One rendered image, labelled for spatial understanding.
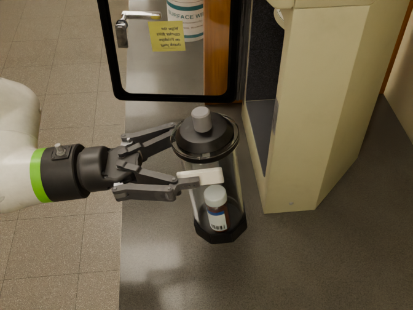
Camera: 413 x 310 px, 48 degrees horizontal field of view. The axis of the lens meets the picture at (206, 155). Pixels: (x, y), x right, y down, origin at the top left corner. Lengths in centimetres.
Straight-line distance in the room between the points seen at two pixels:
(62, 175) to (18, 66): 251
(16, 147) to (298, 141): 48
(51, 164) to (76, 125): 191
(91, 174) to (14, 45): 275
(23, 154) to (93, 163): 12
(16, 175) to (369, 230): 68
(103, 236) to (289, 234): 130
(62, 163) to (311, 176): 47
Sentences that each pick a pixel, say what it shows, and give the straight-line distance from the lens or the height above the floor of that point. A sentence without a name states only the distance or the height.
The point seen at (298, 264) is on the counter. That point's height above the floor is 94.
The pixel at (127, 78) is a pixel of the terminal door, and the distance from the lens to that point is 115.
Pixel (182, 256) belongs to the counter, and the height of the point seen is 94.
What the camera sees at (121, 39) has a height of 118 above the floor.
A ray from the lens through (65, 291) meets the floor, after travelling 204.
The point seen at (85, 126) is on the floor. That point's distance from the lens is 266.
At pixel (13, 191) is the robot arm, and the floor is 116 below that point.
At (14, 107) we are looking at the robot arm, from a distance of 85.
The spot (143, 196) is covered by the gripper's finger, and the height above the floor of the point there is 118.
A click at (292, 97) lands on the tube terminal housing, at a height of 125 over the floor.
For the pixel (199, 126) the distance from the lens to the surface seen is 70.
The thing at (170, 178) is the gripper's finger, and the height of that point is 120.
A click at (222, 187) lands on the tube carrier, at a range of 75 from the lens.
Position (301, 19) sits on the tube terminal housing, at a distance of 70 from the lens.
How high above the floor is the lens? 173
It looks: 46 degrees down
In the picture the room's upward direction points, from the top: straight up
